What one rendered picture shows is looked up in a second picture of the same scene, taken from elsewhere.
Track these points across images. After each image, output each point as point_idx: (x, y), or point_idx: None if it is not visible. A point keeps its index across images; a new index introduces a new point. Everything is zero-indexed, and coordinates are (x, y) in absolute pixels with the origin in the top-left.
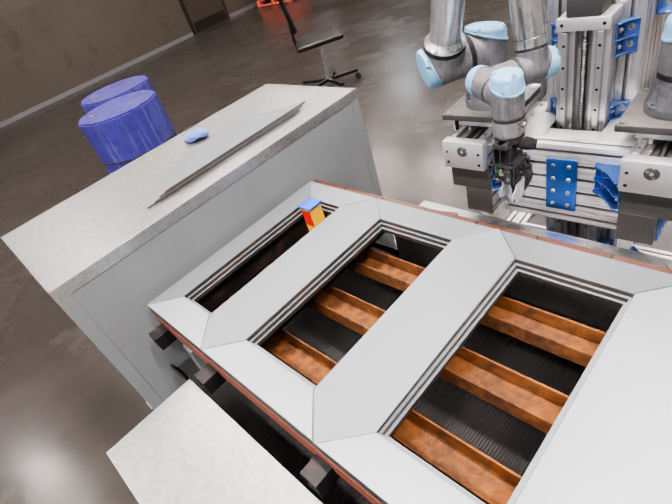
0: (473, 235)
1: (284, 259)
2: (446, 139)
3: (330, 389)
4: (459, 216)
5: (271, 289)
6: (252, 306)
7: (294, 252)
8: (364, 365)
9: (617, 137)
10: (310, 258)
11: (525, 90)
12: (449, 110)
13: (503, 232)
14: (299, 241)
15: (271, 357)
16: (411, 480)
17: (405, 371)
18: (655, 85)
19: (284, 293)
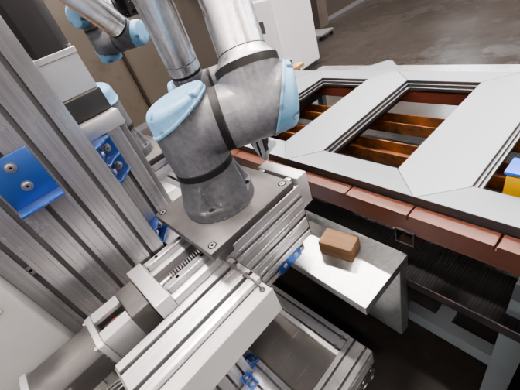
0: (306, 153)
1: (504, 125)
2: (299, 172)
3: (396, 81)
4: (313, 182)
5: (491, 105)
6: (500, 94)
7: (496, 131)
8: (380, 90)
9: (163, 186)
10: (466, 128)
11: (174, 208)
12: (278, 187)
13: (284, 156)
14: (501, 142)
15: (450, 85)
16: (351, 75)
17: (356, 93)
18: (135, 135)
19: (472, 105)
